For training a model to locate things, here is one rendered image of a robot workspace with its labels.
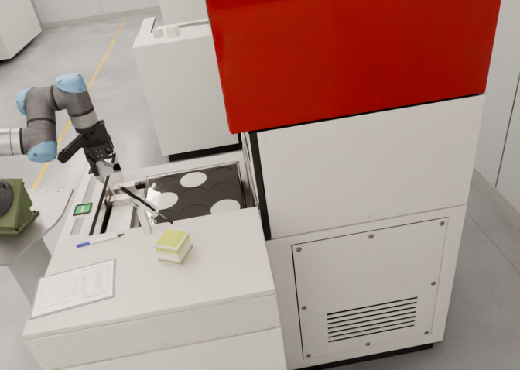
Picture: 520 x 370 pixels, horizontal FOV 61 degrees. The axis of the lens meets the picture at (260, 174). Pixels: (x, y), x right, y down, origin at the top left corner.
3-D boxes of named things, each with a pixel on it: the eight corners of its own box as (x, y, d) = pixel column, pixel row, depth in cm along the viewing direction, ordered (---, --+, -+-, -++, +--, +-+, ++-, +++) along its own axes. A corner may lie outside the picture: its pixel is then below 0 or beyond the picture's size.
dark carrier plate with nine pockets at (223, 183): (237, 164, 172) (237, 162, 172) (246, 217, 144) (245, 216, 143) (150, 179, 171) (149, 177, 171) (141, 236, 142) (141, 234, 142)
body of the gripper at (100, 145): (114, 159, 137) (103, 125, 130) (87, 166, 135) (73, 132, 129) (114, 149, 143) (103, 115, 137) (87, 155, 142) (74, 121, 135)
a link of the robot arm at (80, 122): (67, 119, 126) (69, 108, 133) (73, 133, 129) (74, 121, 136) (94, 113, 128) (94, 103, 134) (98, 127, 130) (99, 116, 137)
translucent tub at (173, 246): (194, 248, 123) (189, 230, 120) (182, 268, 118) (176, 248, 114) (171, 244, 126) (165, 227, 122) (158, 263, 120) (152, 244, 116)
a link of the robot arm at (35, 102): (14, 121, 121) (54, 114, 121) (13, 84, 124) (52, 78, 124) (29, 131, 129) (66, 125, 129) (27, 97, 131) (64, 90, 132)
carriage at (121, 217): (139, 191, 172) (137, 185, 171) (128, 255, 142) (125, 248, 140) (118, 194, 172) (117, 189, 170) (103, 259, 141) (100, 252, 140)
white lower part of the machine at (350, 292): (376, 233, 261) (381, 107, 216) (442, 353, 192) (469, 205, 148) (259, 254, 258) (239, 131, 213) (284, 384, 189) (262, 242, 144)
